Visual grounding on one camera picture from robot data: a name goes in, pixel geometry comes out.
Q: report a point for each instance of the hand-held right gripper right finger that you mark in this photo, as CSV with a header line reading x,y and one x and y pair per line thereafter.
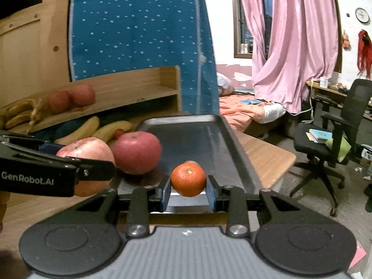
x,y
211,195

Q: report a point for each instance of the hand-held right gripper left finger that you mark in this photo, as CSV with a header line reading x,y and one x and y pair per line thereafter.
x,y
166,194

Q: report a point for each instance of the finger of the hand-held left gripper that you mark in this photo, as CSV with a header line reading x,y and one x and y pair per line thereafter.
x,y
46,147
93,170

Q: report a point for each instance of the orange tangerine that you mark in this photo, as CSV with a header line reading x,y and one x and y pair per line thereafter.
x,y
189,179

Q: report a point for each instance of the yellow banana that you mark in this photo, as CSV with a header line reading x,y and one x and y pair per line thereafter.
x,y
84,128
114,130

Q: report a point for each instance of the black metal tray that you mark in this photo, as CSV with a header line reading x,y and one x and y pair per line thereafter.
x,y
197,139

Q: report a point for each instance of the dark blue cloth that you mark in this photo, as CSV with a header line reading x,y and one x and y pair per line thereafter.
x,y
65,128

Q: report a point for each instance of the spotted ripe banana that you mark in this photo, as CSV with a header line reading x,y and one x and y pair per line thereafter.
x,y
19,107
17,120

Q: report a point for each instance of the small red tomato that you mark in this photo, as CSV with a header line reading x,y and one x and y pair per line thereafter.
x,y
119,132

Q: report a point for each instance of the dark red apple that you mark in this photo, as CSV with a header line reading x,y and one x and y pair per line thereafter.
x,y
136,152

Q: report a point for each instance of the wooden shelf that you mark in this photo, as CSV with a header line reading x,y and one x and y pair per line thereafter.
x,y
130,93

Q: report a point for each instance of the orange bed sheet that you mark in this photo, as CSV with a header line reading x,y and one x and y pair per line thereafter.
x,y
238,113

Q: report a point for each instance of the wooden board panel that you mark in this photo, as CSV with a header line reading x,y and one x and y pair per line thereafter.
x,y
29,49

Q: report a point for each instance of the blue book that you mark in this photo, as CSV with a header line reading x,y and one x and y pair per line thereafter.
x,y
251,101

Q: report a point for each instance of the white pillow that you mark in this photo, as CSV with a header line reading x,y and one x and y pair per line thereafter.
x,y
273,113

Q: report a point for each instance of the black office chair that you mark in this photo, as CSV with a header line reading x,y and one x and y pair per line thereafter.
x,y
314,148

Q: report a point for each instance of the white bundle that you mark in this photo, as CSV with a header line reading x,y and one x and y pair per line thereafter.
x,y
223,82

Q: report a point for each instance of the stack of books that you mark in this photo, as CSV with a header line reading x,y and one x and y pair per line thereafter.
x,y
319,135

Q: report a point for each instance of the jar on window sill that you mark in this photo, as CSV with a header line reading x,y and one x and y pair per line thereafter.
x,y
244,48

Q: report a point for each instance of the blue white-dotted mattress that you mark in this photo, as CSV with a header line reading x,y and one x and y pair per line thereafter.
x,y
130,20

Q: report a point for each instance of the wooden desk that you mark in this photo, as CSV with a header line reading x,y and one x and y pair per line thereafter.
x,y
322,88

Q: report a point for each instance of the pink paper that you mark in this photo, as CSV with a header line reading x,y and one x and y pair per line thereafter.
x,y
357,254

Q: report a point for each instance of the white cup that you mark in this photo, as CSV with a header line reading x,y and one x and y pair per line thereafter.
x,y
324,81

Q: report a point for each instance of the white box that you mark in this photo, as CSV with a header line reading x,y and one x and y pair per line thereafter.
x,y
366,152

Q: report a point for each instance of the dark framed window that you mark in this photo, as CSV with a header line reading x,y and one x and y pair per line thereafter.
x,y
237,35

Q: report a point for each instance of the pink curtain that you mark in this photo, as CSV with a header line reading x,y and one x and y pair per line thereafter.
x,y
299,35

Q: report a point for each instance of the orange hanging decoration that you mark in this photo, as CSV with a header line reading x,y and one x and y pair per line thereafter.
x,y
345,40

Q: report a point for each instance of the red hanging decoration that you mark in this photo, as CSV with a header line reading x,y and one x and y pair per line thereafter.
x,y
364,49

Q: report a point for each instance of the round wall clock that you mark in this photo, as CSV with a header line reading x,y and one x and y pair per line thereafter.
x,y
362,15

